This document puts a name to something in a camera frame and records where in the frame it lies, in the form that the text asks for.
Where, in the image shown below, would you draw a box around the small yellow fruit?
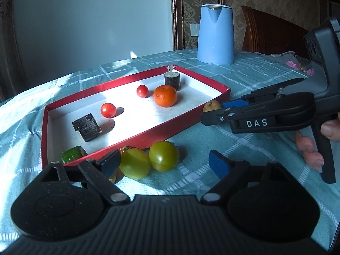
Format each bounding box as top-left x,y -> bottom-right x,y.
109,169 -> 125,184

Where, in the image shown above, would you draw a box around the green cucumber piece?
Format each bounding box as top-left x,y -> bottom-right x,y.
61,146 -> 88,164

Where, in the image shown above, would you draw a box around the orange mandarin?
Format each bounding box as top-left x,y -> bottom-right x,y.
153,84 -> 178,108

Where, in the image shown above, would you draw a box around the brown wooden chair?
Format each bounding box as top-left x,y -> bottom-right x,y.
241,5 -> 311,60

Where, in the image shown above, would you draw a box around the person's right hand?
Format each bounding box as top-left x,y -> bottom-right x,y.
295,119 -> 340,173

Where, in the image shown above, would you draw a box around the brown patterned curtain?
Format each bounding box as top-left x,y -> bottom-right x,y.
0,0 -> 28,103

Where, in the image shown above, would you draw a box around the dark wooden door frame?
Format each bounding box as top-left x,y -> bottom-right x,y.
170,0 -> 186,51

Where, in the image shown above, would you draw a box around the pink patterned cloth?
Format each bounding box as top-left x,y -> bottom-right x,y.
285,52 -> 315,76

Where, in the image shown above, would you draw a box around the blue electric kettle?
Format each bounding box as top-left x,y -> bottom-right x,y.
197,3 -> 235,65

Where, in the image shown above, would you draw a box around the red cardboard box tray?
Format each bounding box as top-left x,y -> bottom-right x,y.
41,63 -> 231,169

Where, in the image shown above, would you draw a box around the small red cherry tomato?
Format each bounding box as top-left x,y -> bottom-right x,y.
136,85 -> 149,99

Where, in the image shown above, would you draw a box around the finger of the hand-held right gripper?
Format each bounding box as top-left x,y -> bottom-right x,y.
201,108 -> 235,127
222,78 -> 305,109

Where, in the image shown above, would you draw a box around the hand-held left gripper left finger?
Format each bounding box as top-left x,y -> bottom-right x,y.
38,149 -> 130,206

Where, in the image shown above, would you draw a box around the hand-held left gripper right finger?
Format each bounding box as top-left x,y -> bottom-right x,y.
200,150 -> 298,205

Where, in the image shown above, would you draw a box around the yellow-green tomato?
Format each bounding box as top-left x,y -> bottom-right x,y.
119,148 -> 151,180

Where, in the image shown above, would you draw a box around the green tomato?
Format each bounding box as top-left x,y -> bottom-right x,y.
149,140 -> 180,173

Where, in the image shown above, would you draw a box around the teal checked tablecloth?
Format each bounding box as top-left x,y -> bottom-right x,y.
0,49 -> 340,255

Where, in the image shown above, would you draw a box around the tan round fruit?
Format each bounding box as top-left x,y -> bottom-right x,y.
203,100 -> 223,113

